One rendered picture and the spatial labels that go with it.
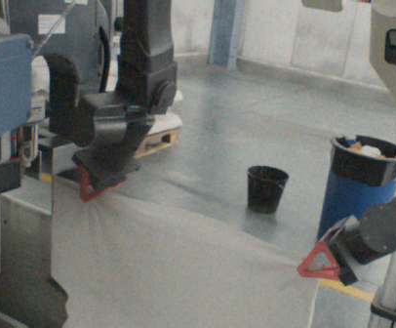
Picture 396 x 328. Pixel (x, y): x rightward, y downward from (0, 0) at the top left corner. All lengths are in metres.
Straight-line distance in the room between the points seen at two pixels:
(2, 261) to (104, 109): 1.04
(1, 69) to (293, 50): 8.77
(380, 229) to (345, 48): 8.37
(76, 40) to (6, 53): 0.44
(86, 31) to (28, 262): 0.82
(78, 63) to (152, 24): 0.30
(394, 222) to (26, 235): 1.18
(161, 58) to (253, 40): 8.81
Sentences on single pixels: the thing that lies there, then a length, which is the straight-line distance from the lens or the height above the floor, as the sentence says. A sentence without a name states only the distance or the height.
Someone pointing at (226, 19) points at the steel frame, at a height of 0.90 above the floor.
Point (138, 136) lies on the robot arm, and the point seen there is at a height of 1.15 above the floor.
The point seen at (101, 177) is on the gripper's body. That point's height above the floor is 1.08.
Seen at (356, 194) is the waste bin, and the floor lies 0.40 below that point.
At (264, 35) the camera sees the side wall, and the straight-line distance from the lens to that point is 9.42.
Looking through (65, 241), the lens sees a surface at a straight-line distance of 0.96.
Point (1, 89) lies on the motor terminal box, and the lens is 0.53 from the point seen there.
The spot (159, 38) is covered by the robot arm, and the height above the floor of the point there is 1.30.
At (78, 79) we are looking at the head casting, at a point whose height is 1.19.
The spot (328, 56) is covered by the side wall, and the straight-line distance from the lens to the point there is 9.00.
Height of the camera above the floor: 1.38
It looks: 19 degrees down
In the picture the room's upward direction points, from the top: 10 degrees clockwise
